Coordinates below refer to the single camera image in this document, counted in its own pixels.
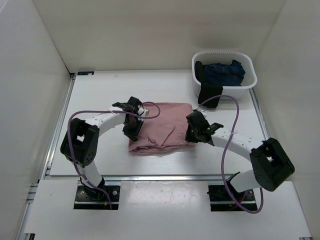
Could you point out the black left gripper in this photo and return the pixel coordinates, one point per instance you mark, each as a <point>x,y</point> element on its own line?
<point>134,134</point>

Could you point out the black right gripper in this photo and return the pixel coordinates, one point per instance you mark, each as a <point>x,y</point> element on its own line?
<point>188,136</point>

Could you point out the pink trousers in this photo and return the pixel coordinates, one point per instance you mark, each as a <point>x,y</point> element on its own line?
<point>165,133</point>

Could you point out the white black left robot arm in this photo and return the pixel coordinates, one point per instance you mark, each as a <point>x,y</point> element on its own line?
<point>80,143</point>

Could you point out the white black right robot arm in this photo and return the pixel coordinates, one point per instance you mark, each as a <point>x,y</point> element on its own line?
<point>271,165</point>

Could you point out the black garment over basin edge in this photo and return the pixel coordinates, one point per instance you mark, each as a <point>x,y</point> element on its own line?
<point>207,89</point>

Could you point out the dark blue garment in basin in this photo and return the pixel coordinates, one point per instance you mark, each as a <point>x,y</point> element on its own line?
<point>229,75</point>

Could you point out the white plastic basin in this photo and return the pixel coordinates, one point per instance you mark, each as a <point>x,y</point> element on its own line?
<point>226,57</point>

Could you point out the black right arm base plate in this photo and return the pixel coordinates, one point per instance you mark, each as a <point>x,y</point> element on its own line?
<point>220,201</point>

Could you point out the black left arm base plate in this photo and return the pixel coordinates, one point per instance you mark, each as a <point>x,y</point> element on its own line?
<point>83,201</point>

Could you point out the aluminium table frame rail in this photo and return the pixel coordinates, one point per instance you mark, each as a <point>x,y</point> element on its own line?
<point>162,197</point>

